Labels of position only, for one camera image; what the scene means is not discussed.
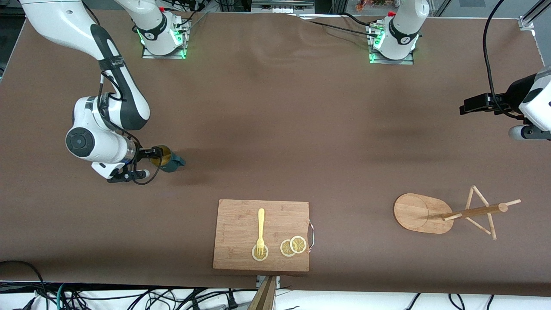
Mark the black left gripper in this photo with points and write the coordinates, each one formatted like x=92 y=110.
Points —
x=504 y=103

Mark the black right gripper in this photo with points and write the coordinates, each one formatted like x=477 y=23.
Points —
x=141 y=153

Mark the teal cup yellow inside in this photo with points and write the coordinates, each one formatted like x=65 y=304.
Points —
x=173 y=165

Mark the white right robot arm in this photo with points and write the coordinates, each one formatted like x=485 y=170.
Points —
x=64 y=21

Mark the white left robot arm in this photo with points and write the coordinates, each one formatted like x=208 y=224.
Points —
x=402 y=30

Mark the wooden cup rack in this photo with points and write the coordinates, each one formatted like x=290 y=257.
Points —
x=415 y=213

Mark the bamboo cutting board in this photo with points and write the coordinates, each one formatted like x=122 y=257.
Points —
x=236 y=224

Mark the brown table cover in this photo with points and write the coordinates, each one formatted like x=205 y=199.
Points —
x=275 y=129

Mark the yellow plastic fork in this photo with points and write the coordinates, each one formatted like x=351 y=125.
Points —
x=261 y=224

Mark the lemon slice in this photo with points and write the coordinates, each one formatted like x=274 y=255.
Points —
x=266 y=253
x=285 y=249
x=298 y=244

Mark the black power plug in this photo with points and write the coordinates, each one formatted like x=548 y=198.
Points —
x=232 y=302

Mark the white power strip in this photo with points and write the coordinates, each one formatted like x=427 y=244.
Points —
x=280 y=7

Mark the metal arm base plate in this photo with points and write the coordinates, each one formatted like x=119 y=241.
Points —
x=178 y=54
x=407 y=61

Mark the aluminium profile frame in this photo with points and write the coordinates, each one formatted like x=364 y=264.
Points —
x=527 y=21

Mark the grey metal bracket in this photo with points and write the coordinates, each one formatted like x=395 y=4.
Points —
x=277 y=282

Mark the wooden post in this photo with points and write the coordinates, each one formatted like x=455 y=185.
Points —
x=263 y=299

